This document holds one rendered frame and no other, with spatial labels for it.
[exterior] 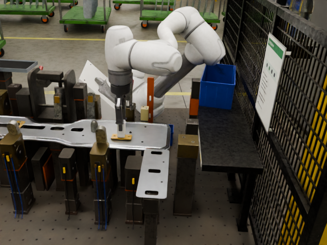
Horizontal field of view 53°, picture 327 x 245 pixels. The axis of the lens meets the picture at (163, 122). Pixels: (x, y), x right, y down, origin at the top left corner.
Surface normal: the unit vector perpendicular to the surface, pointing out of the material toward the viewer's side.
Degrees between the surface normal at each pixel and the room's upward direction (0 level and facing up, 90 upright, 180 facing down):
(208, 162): 0
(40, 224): 0
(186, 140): 0
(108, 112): 90
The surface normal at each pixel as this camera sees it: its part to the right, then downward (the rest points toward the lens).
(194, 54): -0.55, 0.58
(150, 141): 0.04, -0.88
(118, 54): -0.40, 0.40
